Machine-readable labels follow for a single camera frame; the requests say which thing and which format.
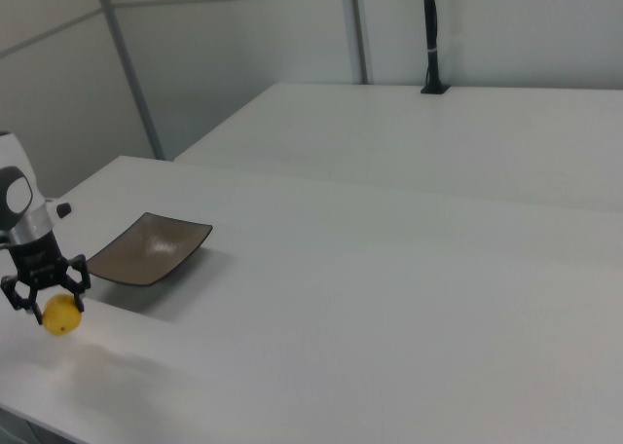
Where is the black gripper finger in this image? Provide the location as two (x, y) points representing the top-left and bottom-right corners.
(59, 254), (92, 314)
(0, 276), (46, 326)

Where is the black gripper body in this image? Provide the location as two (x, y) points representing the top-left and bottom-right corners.
(8, 232), (73, 293)

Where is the brown square ceramic plate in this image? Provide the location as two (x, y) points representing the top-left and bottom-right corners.
(86, 211), (214, 288)

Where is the yellow ball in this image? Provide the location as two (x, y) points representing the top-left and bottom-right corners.
(42, 293), (83, 337)

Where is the grey metal partition post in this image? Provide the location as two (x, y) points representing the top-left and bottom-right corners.
(339, 0), (370, 85)

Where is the black camera stand pole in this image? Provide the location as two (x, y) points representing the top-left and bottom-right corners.
(420, 0), (451, 95)

